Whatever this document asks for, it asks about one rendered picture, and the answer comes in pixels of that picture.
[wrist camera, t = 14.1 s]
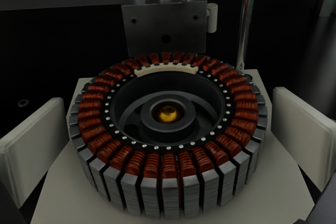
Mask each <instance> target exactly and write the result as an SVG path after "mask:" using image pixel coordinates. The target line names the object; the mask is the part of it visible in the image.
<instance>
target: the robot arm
mask: <svg viewBox="0 0 336 224"><path fill-rule="evenodd" d="M270 131H271V132H272V133H273V134H274V136H275V137H276V138H277V139H278V140H279V142H280V143H281V144H282V145H283V146H284V148H285V149H286V150H287V151H288V153H289V154H290V155H291V156H292V157H293V159H294V160H295V161H296V162H297V163H298V165H299V166H300V167H301V168H302V170H303V171H304V172H305V173H306V174H307V176H308V177H309V178H310V179H311V180H312V182H313V183H314V184H315V185H316V186H317V188H318V189H319V190H320V191H321V195H320V197H319V198H318V200H317V202H316V203H315V205H314V207H313V209H312V210H311V212H310V214H309V215H308V217H307V219H306V221H304V220H301V219H298V220H297V221H296V223H295V224H336V121H335V120H333V119H330V118H328V117H327V116H325V115H324V114H322V113H321V112H319V111H317V110H316V109H315V108H313V107H312V106H310V105H309V104H307V103H306V102H305V101H303V100H302V99H300V98H299V97H297V96H296V95H294V94H293V93H292V92H290V91H289V90H287V89H286V88H284V87H275V88H274V89H273V92H272V111H271V129H270ZM69 140H70V138H69V132H68V125H67V119H66V112H65V106H64V100H63V99H62V98H61V97H56V98H52V99H51V100H49V101H48V102H47V103H46V104H44V105H43V106H42V107H41V108H39V109H38V110H37V111H36V112H34V113H33V114H31V115H30V116H29V117H28V118H26V119H25V120H24V121H23V122H21V123H20V124H19V125H18V126H16V127H15V128H14V129H13V130H11V131H10V132H9V133H8V134H6V135H5V136H4V137H2V138H0V224H27V222H26V221H25V219H24V217H23V216H22V214H21V212H20V211H19V209H20V207H21V206H22V205H23V204H24V202H25V201H26V199H27V198H28V197H29V195H30V194H31V193H32V191H33V190H34V188H35V187H36V186H37V184H38V183H39V182H40V180H41V179H42V177H43V176H44V175H45V173H46V172H47V171H48V169H49V168H50V166H51V165H52V164H53V162H54V161H55V160H56V158H57V157H58V155H59V154H60V153H61V151H62V150H63V149H64V147H65V146H66V144H67V143H68V142H69Z"/></svg>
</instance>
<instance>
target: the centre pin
mask: <svg viewBox="0 0 336 224"><path fill-rule="evenodd" d="M183 117H184V116H183V114H182V113H181V112H179V111H178V110H177V109H175V108H174V107H172V106H165V107H163V108H162V109H161V110H160V111H159V112H157V113H156V114H155V116H154V118H153V119H154V120H155V121H157V122H159V123H161V124H173V123H176V122H178V121H180V120H181V119H182V118H183Z"/></svg>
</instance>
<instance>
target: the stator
mask: <svg viewBox="0 0 336 224"><path fill-rule="evenodd" d="M147 57H148V59H147ZM147 57H146V56H145V55H140V56H137V57H135V58H134V59H133V58H130V59H127V60H124V61H122V63H117V64H115V65H113V66H111V67H110V68H109V69H106V70H104V71H102V72H101V73H99V76H98V77H97V76H95V77H94V78H93V79H92V80H91V81H90V82H89V85H86V86H85V87H84V88H83V89H82V90H81V94H78V96H77V97H76V99H75V101H74V102H75V104H73V105H72V108H71V111H70V114H71V116H69V127H70V128H69V133H70V137H71V139H72V142H73V145H74V148H75V150H76V153H77V155H78V158H79V161H80V163H81V166H82V169H83V171H84V174H85V176H86V178H87V180H88V181H89V182H90V185H91V186H92V187H93V189H94V190H95V191H96V192H99V194H100V196H101V197H102V198H103V199H105V200H106V201H107V202H110V201H112V204H113V206H115V207H117V208H119V209H121V210H123V211H124V210H125V208H126V206H127V209H128V213H130V214H133V215H137V216H142V213H143V210H145V215H146V217H147V218H151V219H160V218H161V211H162V210H163V206H164V215H165V219H166V220H174V219H179V218H180V205H181V208H182V210H183V213H184V217H185V218H190V217H194V216H198V215H199V207H201V209H202V212H203V213H204V214H205V213H207V212H210V211H212V210H215V209H216V206H217V202H218V204H219V205H220V206H222V205H224V204H226V203H227V202H229V201H230V200H231V199H232V194H233V195H234V196H237V195H238V194H239V193H240V192H241V191H242V190H243V189H244V185H247V184H248V183H249V181H250V180H251V178H252V177H253V173H255V171H256V169H257V166H258V163H259V159H260V155H261V150H262V146H263V142H264V138H265V134H266V129H267V125H268V118H267V117H268V109H267V106H265V105H266V102H265V99H264V97H263V95H261V91H260V90H259V88H258V87H257V86H256V85H254V82H253V81H252V80H251V79H250V78H249V77H248V76H247V77H245V74H244V73H243V72H241V71H240V70H239V69H236V70H235V69H234V66H232V65H230V64H228V63H224V62H223V61H221V60H219V59H216V58H211V57H209V56H205V55H198V54H195V53H191V52H188V53H186V54H185V53H184V52H179V51H176V52H174V53H173V56H171V52H167V51H165V52H161V54H160V58H159V55H158V53H151V54H148V55H147ZM165 106H172V107H174V108H175V109H177V110H178V111H179V112H181V113H182V114H183V118H182V119H181V120H180V121H178V122H176V123H173V124H161V123H159V122H157V121H155V120H154V119H153V118H154V116H155V114H156V113H157V112H159V111H160V110H161V109H162V108H163V107H165ZM195 108H197V109H198V110H200V111H201V112H203V113H204V114H206V116H207V117H208V118H209V119H210V121H211V123H212V125H213V127H212V128H203V127H201V126H200V123H199V121H198V119H197V117H196V109H195ZM138 112H140V115H139V114H137V113H138ZM128 130H137V131H138V132H139V135H140V137H141V139H142V141H143V142H141V141H138V140H136V139H134V138H132V137H130V136H129V135H127V134H126V133H125V132H126V131H128Z"/></svg>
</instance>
